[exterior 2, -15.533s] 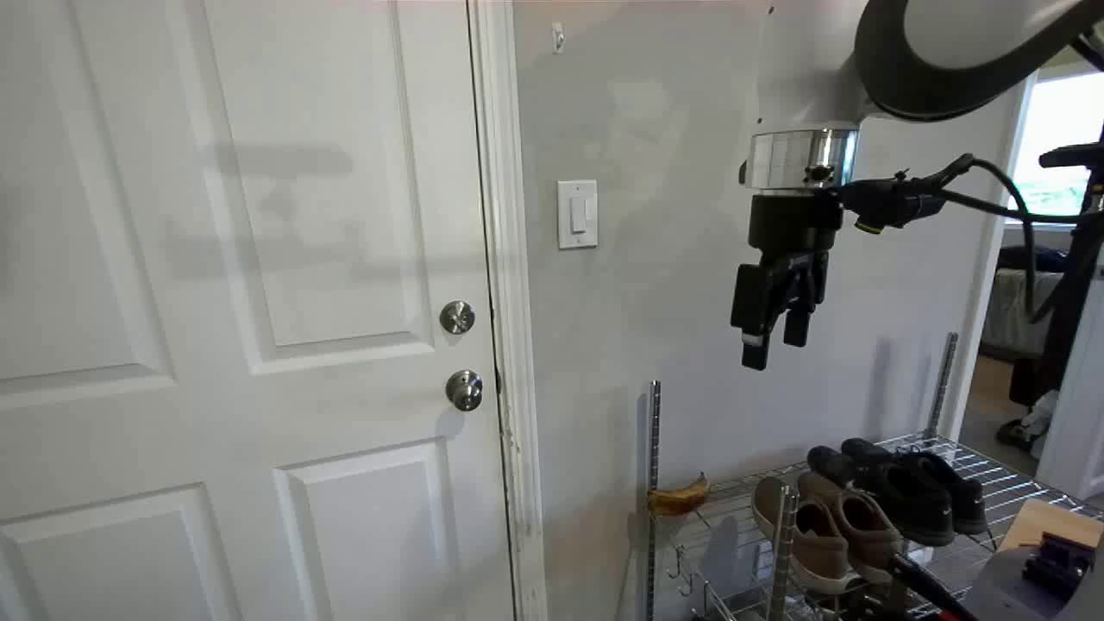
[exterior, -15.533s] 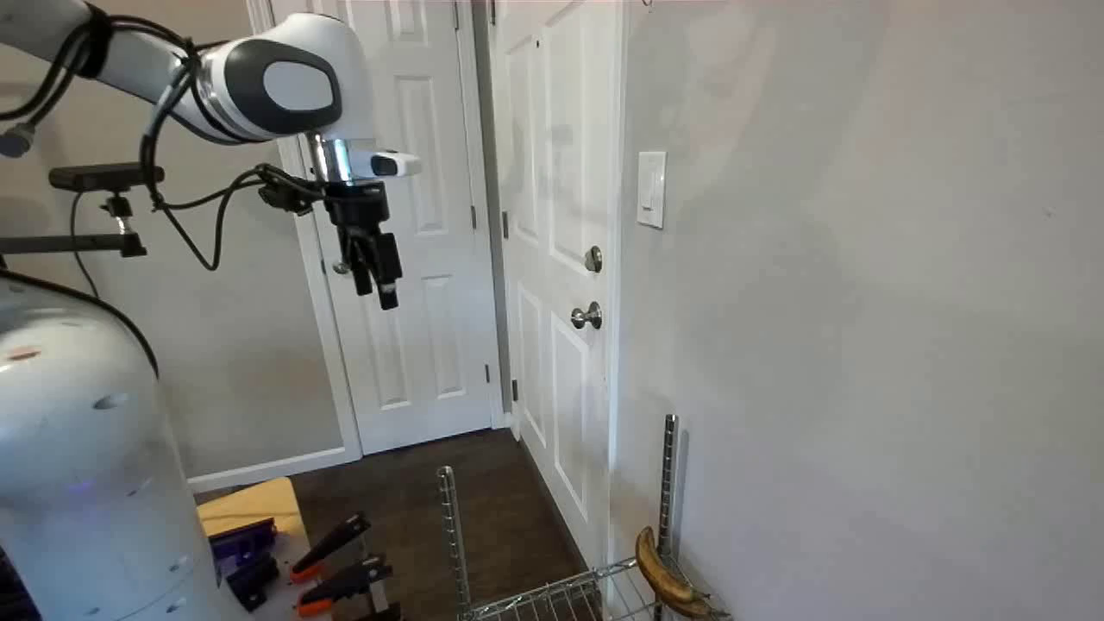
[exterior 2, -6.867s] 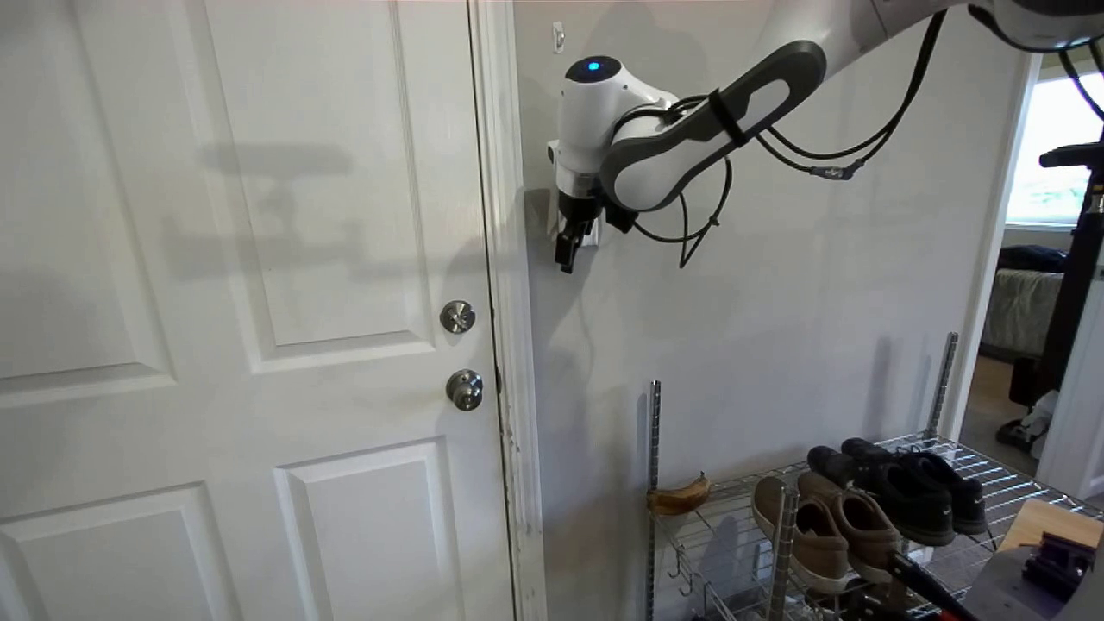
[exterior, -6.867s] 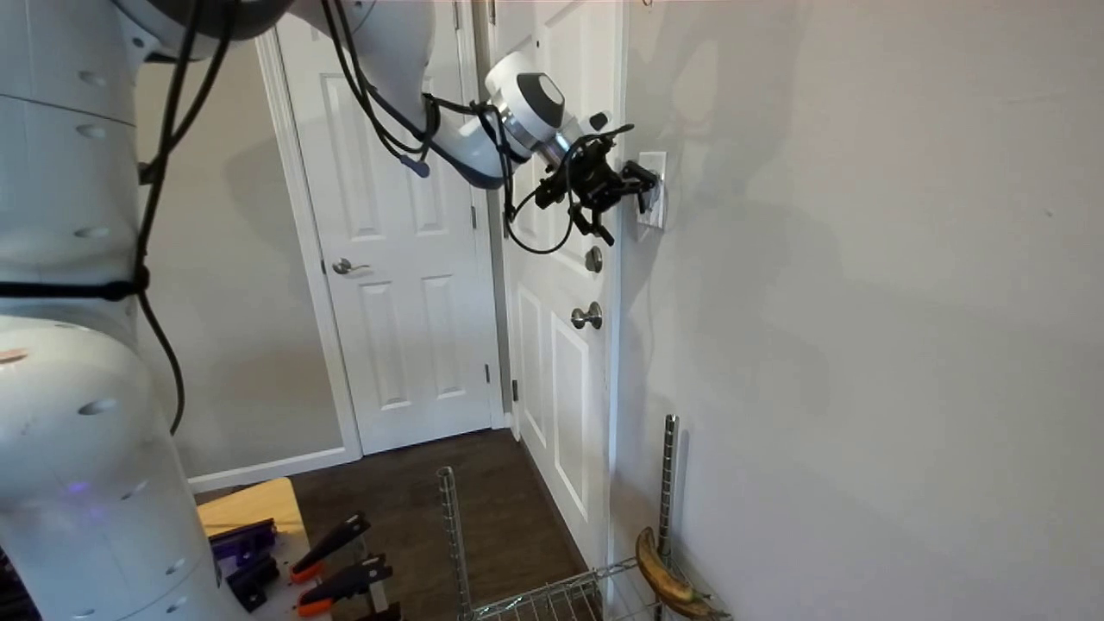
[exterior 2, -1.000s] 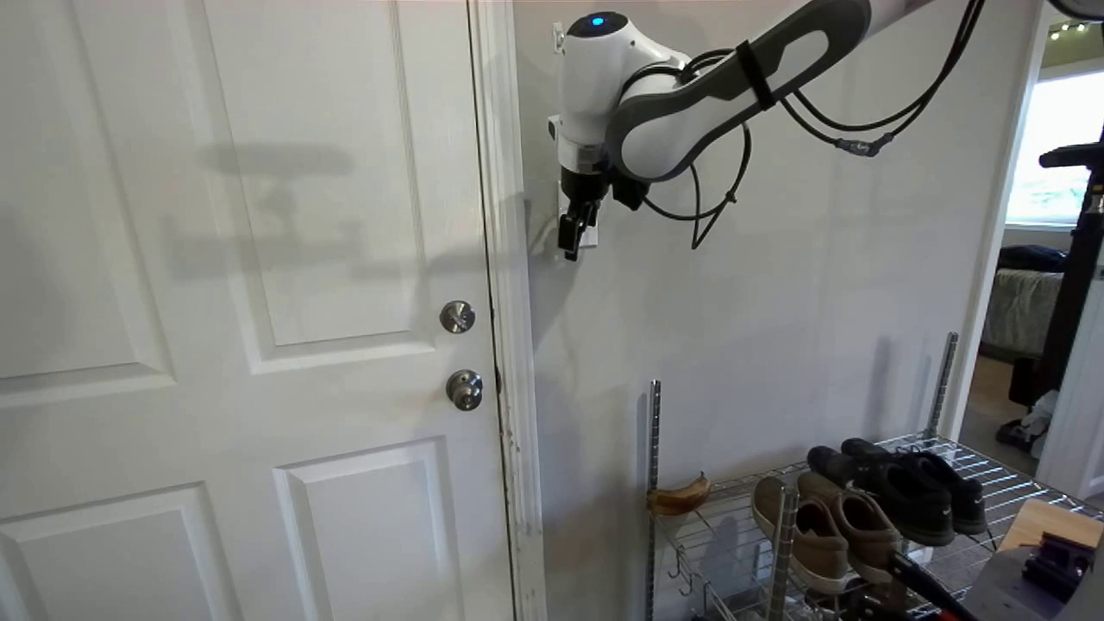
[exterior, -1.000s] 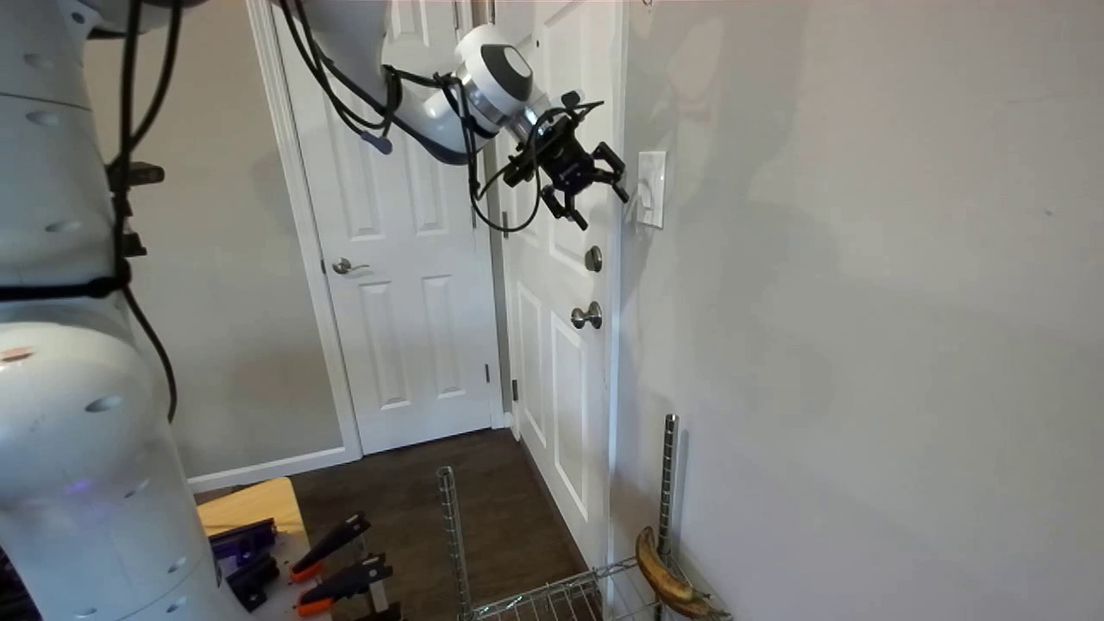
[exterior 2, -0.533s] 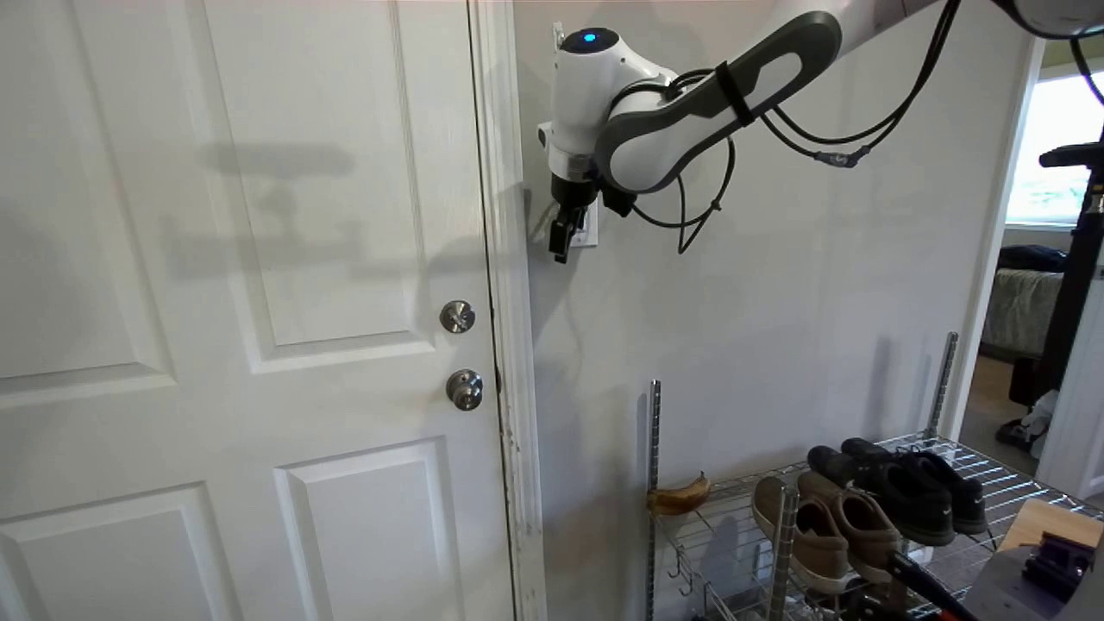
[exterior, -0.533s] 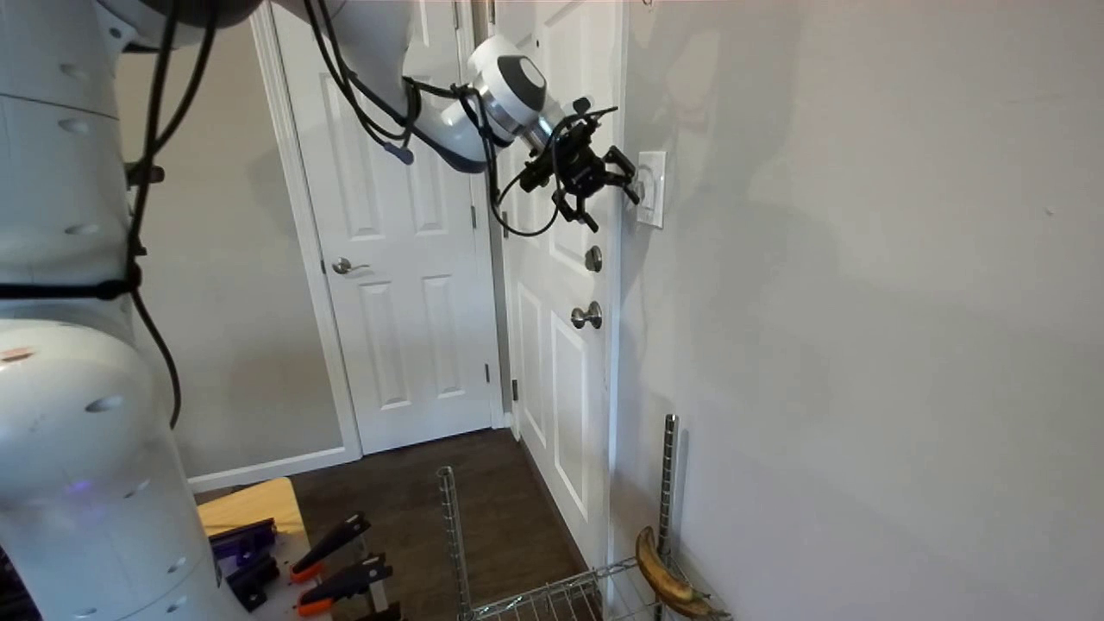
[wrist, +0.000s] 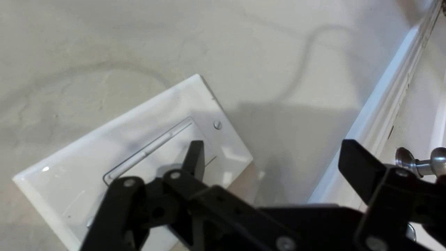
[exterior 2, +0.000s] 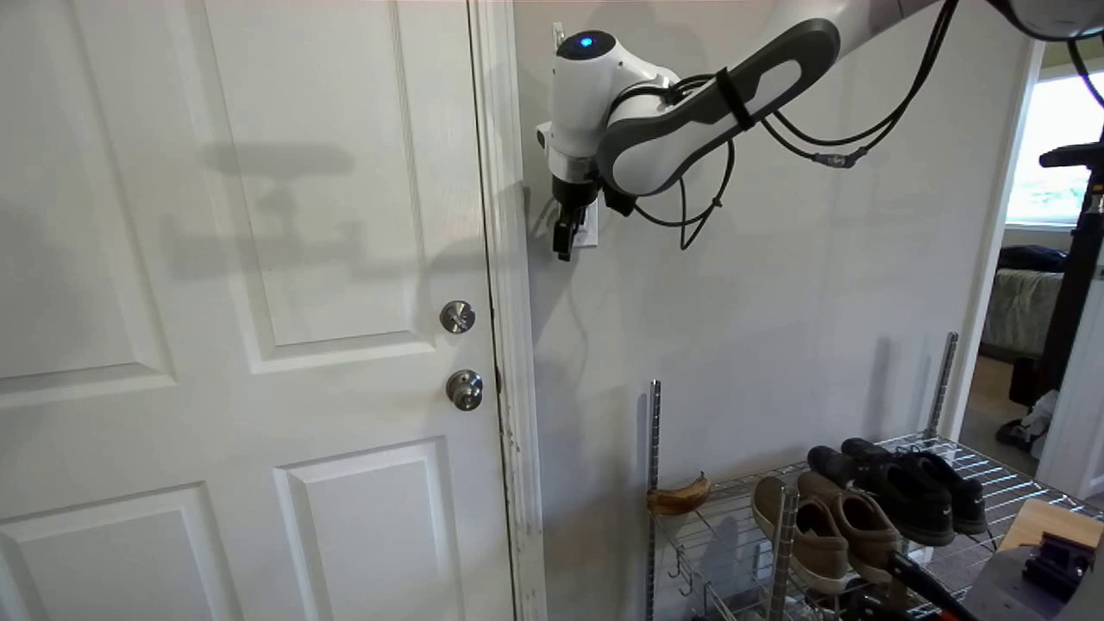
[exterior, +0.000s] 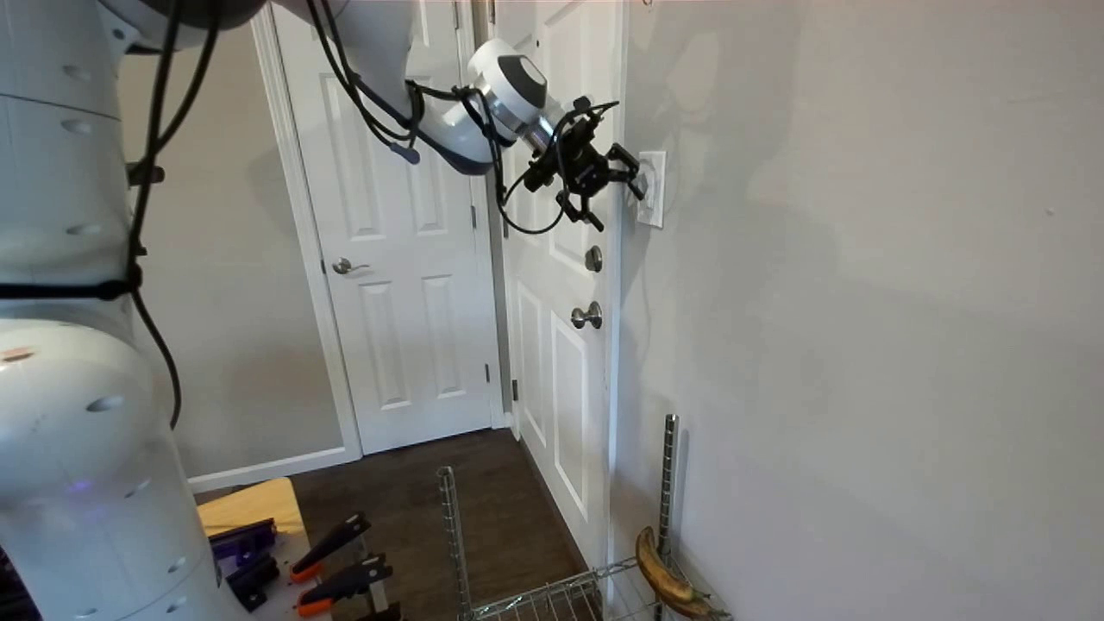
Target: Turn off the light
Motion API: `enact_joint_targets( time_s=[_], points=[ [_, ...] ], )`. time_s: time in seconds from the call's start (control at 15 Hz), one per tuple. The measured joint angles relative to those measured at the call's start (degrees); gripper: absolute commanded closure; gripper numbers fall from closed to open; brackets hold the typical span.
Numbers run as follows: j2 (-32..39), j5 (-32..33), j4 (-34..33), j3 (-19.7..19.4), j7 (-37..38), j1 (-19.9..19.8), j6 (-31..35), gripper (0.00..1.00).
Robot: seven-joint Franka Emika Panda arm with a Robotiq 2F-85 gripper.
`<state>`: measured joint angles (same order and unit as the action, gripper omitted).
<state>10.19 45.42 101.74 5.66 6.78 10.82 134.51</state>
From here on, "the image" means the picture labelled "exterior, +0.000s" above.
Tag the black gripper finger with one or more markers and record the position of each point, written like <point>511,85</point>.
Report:
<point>577,200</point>
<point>632,160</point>

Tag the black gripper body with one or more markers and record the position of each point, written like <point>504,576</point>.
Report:
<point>574,149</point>

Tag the white wall light switch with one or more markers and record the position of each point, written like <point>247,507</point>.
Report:
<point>658,200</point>

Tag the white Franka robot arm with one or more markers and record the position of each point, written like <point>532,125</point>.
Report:
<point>69,461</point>

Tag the silver deadbolt lock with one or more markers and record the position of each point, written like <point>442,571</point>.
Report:
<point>594,260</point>

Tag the silver round door knob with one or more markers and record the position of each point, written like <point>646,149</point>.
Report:
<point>587,315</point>

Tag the white door with deadbolt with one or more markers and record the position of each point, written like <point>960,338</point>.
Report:
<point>556,392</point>

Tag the white six-panel closet door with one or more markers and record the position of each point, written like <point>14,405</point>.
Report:
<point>402,322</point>

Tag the small silver closet knob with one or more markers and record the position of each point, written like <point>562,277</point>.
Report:
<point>343,267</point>

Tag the overripe banana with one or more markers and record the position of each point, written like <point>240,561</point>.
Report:
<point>667,574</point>

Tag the white baseboard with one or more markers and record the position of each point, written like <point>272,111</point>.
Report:
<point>279,466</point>

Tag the brown cardboard piece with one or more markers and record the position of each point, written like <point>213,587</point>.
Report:
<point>252,504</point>

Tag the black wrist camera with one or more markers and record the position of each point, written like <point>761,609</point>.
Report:
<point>539,175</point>

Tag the black camera on mount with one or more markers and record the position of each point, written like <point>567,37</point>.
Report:
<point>147,175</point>

